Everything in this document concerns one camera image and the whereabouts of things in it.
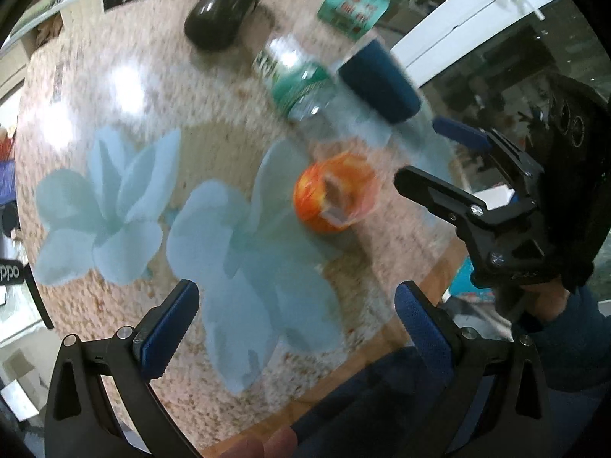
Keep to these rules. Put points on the person's right forearm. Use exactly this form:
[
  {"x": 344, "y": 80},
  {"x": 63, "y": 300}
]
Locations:
[{"x": 573, "y": 348}]

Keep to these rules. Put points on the person's right hand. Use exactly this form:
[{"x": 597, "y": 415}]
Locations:
[{"x": 544, "y": 303}]

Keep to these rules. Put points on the person's leg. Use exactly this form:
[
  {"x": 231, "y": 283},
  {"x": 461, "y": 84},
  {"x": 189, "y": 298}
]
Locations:
[{"x": 363, "y": 400}]

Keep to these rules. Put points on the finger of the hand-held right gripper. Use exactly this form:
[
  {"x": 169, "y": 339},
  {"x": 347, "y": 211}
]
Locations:
[
  {"x": 444, "y": 193},
  {"x": 460, "y": 131}
]

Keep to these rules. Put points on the orange apple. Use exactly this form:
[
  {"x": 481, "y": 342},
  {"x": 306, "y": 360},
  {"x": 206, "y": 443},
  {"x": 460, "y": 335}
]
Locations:
[{"x": 334, "y": 191}]

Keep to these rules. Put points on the clear green label bottle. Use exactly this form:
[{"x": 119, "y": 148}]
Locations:
[{"x": 296, "y": 81}]

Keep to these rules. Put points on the white cabinet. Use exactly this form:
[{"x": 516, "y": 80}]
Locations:
[{"x": 81, "y": 7}]

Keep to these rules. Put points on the teal box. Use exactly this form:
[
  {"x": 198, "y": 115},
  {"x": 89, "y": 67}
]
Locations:
[{"x": 353, "y": 4}]

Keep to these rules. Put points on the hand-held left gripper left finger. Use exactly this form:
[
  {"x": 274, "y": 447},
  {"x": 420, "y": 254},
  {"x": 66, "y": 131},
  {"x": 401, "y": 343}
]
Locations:
[{"x": 164, "y": 331}]

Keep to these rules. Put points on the black glasses case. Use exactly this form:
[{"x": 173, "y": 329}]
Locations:
[{"x": 224, "y": 4}]

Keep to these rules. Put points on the person's left hand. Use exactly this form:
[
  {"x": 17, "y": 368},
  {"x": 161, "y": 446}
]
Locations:
[{"x": 257, "y": 446}]

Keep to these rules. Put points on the teal packet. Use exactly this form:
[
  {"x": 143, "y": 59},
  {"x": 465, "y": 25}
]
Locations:
[{"x": 470, "y": 286}]

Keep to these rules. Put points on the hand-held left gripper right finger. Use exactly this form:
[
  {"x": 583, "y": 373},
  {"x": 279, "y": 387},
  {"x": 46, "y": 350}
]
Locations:
[{"x": 425, "y": 334}]

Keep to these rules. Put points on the dark blue cylinder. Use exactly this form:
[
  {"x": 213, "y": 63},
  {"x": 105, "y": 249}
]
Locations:
[{"x": 377, "y": 81}]

